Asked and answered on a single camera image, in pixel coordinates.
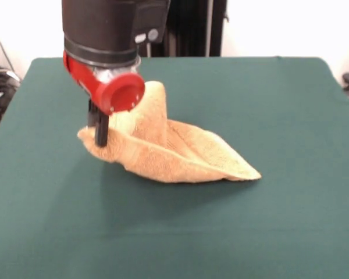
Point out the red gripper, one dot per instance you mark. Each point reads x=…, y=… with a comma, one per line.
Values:
x=119, y=96

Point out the dark green table cloth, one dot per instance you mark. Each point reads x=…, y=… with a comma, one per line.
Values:
x=75, y=218

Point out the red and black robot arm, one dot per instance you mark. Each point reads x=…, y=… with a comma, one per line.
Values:
x=104, y=29

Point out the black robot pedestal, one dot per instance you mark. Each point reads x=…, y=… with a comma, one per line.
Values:
x=192, y=29

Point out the orange terry towel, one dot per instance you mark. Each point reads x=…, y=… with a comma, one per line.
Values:
x=163, y=162

